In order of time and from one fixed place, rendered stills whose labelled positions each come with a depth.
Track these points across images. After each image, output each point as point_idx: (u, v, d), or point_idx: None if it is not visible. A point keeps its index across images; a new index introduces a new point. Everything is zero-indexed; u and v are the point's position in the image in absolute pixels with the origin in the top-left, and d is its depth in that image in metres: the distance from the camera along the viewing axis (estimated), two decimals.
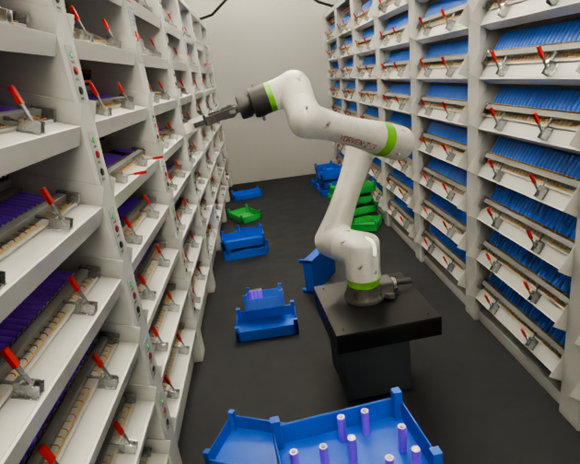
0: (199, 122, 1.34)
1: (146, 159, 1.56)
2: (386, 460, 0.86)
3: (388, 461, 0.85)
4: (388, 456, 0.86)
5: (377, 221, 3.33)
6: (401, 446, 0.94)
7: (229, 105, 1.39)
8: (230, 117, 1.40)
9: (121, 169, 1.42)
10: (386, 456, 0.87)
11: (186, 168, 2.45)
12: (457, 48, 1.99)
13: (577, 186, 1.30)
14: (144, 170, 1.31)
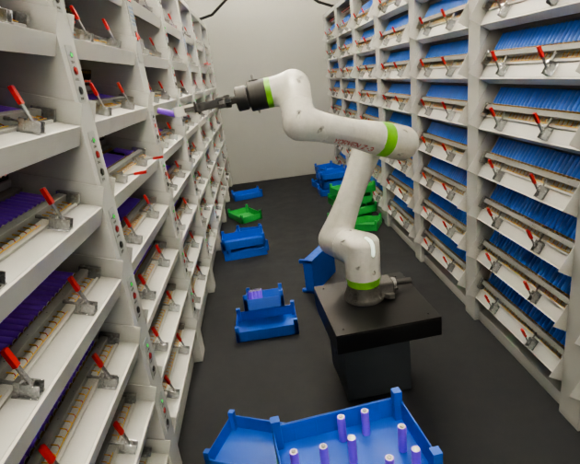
0: None
1: (146, 159, 1.56)
2: (386, 460, 0.86)
3: (388, 461, 0.85)
4: (388, 456, 0.86)
5: (377, 221, 3.33)
6: (401, 446, 0.94)
7: None
8: None
9: (121, 169, 1.42)
10: (386, 456, 0.87)
11: (186, 168, 2.45)
12: (457, 48, 1.99)
13: (577, 186, 1.30)
14: (144, 170, 1.31)
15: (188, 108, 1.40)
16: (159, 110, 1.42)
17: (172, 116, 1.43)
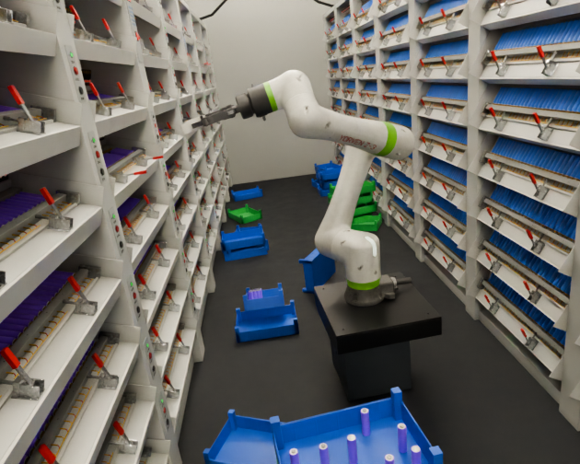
0: (197, 123, 1.35)
1: (146, 159, 1.56)
2: (386, 460, 0.86)
3: (388, 461, 0.85)
4: (388, 456, 0.86)
5: (377, 221, 3.33)
6: (401, 446, 0.94)
7: (229, 105, 1.39)
8: (229, 117, 1.40)
9: (121, 169, 1.42)
10: (386, 456, 0.87)
11: (186, 168, 2.45)
12: (457, 48, 1.99)
13: (577, 186, 1.30)
14: (144, 170, 1.31)
15: None
16: None
17: None
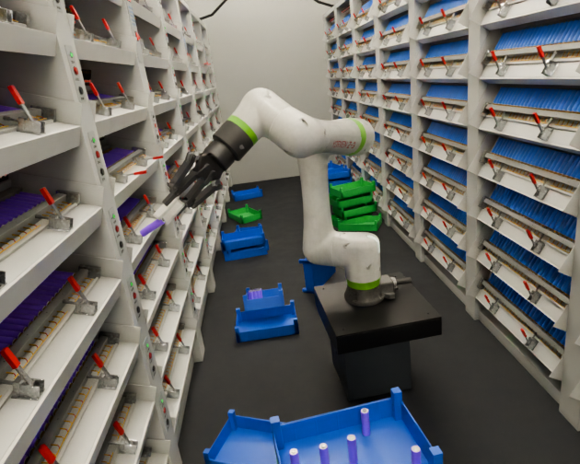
0: (181, 211, 1.12)
1: (146, 159, 1.56)
2: (161, 220, 1.08)
3: (162, 222, 1.08)
4: (163, 218, 1.08)
5: (377, 221, 3.33)
6: None
7: (214, 175, 1.12)
8: None
9: (121, 169, 1.42)
10: (160, 217, 1.08)
11: None
12: (457, 48, 1.99)
13: (577, 186, 1.30)
14: (144, 170, 1.31)
15: (166, 198, 1.08)
16: None
17: None
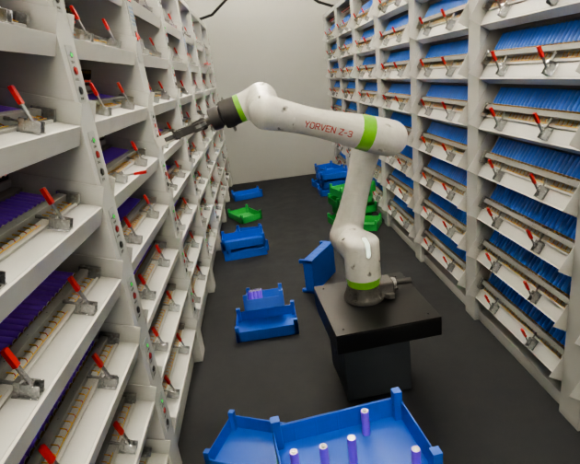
0: (168, 137, 1.49)
1: (139, 156, 1.55)
2: None
3: None
4: None
5: (377, 221, 3.33)
6: None
7: (200, 119, 1.49)
8: (201, 130, 1.50)
9: (115, 168, 1.42)
10: (121, 156, 1.58)
11: (186, 168, 2.45)
12: (457, 48, 1.99)
13: (577, 186, 1.30)
14: (144, 170, 1.31)
15: None
16: None
17: None
